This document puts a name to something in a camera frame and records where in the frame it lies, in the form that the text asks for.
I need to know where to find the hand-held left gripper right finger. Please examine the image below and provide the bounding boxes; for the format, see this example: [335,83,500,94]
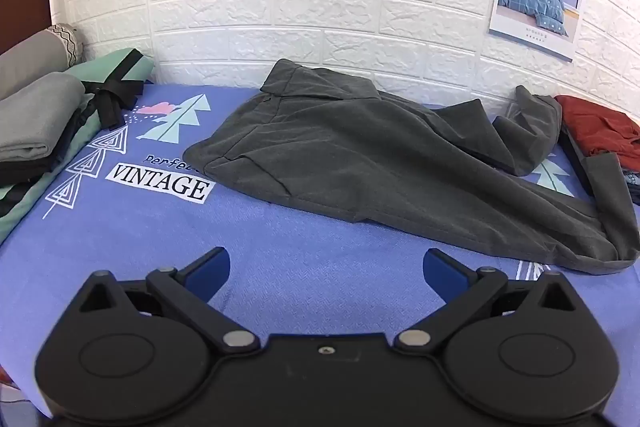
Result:
[395,248,576,353]

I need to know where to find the dark grey pants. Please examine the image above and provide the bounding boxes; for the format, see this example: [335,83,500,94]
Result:
[183,59,640,275]

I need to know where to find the grey zigzag trimmed pillow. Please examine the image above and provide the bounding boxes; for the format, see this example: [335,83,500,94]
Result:
[0,23,82,100]

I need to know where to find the blue printed bedsheet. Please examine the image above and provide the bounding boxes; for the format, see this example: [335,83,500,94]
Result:
[0,81,640,427]

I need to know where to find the folded black garment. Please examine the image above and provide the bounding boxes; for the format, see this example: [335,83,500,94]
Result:
[0,107,83,186]

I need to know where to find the black cloth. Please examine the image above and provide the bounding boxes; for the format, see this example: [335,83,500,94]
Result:
[557,128,597,198]

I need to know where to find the red garment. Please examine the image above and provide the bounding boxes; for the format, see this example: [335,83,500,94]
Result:
[554,95,640,158]

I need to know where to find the folded grey garment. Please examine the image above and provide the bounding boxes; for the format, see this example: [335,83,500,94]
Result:
[0,73,87,164]

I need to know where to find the black strap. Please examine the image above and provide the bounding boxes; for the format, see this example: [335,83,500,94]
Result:
[82,49,147,131]

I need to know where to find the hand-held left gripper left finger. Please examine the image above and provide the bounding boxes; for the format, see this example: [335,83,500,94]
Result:
[79,247,261,354]

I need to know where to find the blue patterned cloth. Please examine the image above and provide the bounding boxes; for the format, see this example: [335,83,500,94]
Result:
[623,166,640,206]

